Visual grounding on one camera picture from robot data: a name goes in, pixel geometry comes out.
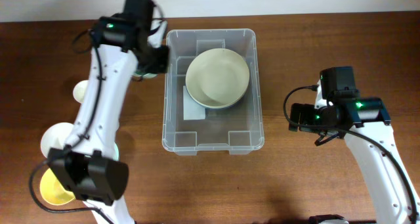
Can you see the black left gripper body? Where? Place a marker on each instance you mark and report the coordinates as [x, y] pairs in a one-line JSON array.
[[156, 61]]

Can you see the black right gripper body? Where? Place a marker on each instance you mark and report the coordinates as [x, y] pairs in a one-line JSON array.
[[308, 115]]

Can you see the mint green cup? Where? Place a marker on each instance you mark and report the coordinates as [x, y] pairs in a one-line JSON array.
[[138, 76]]

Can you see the cream bowl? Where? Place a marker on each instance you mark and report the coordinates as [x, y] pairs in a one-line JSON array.
[[218, 71]]

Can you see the dark blue bowl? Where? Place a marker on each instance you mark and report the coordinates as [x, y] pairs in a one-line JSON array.
[[218, 101]]

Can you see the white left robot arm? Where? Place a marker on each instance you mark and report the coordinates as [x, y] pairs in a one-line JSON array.
[[87, 167]]

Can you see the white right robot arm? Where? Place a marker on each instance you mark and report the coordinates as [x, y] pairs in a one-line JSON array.
[[364, 125]]

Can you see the clear plastic storage bin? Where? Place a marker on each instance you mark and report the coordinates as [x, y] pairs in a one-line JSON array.
[[237, 129]]

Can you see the cream cup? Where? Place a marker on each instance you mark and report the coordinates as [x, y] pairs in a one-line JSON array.
[[79, 91]]

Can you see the mint green small bowl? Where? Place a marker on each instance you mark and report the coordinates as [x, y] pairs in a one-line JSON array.
[[116, 153]]

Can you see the white small bowl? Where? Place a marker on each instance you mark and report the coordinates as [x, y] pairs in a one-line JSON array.
[[55, 137]]

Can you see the yellow small bowl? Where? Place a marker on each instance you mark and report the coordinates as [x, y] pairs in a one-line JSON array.
[[52, 190]]

